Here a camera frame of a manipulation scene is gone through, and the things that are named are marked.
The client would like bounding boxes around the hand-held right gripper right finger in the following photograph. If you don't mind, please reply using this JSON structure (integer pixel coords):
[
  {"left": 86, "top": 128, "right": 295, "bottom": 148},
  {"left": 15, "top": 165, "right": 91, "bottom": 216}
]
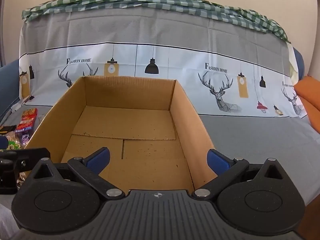
[{"left": 191, "top": 149, "right": 286, "bottom": 201}]

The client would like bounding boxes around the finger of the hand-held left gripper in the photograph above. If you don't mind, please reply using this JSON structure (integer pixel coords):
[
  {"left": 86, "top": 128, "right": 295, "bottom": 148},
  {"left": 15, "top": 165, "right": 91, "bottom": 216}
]
[{"left": 0, "top": 148, "right": 51, "bottom": 188}]

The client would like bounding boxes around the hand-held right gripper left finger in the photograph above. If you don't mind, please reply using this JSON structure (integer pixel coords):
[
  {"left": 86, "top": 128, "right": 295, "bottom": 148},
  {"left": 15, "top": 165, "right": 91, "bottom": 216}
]
[{"left": 32, "top": 147, "right": 126, "bottom": 201}]

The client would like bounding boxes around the brown cardboard box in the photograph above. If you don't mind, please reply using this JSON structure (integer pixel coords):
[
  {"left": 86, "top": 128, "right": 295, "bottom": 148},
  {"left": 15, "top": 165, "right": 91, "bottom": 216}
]
[{"left": 25, "top": 76, "right": 217, "bottom": 193}]

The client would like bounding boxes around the purple snack packet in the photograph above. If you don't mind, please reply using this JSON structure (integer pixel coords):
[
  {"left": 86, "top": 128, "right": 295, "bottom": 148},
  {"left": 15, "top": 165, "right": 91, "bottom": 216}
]
[{"left": 21, "top": 131, "right": 32, "bottom": 147}]

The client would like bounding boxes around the green snack packet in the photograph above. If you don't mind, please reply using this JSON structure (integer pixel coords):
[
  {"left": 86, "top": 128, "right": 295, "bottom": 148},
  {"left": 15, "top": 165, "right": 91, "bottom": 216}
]
[{"left": 6, "top": 140, "right": 23, "bottom": 151}]

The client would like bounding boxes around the clear bread packet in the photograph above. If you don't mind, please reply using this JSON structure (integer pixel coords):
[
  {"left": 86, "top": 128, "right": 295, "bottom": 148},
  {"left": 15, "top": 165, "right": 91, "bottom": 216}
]
[{"left": 4, "top": 132, "right": 20, "bottom": 142}]

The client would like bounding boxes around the red snack packet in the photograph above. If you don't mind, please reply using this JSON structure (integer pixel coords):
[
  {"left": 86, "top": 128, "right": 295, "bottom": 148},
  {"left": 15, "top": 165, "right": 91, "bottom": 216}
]
[{"left": 15, "top": 108, "right": 38, "bottom": 133}]

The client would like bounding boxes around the orange cushion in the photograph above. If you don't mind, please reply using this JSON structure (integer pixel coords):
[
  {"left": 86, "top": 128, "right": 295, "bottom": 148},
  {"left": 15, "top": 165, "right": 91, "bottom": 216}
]
[{"left": 293, "top": 76, "right": 320, "bottom": 130}]

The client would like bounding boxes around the deer print sofa cover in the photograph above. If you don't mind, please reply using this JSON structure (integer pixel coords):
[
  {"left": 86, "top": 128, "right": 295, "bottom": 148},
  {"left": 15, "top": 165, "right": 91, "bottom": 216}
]
[{"left": 0, "top": 6, "right": 320, "bottom": 205}]

